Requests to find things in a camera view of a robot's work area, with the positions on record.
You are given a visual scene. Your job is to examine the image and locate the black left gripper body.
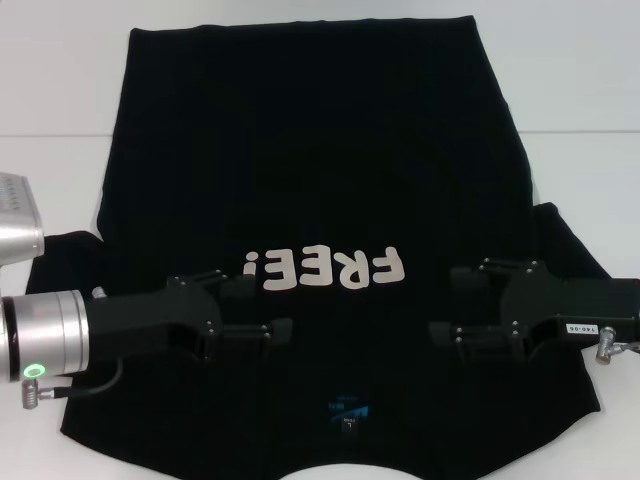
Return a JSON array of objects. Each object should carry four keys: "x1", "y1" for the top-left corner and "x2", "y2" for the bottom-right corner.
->
[{"x1": 82, "y1": 273, "x2": 227, "y2": 372}]

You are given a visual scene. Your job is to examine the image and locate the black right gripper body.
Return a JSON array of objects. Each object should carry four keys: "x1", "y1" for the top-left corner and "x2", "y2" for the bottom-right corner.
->
[{"x1": 501, "y1": 266, "x2": 640, "y2": 362}]

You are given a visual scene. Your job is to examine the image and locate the black shirt with FREE print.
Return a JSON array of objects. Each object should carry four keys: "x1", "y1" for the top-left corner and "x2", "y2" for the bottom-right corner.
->
[{"x1": 25, "y1": 14, "x2": 626, "y2": 480}]

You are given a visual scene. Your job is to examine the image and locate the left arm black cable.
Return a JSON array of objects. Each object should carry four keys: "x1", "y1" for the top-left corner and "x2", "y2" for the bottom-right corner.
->
[{"x1": 19, "y1": 357, "x2": 125, "y2": 410}]

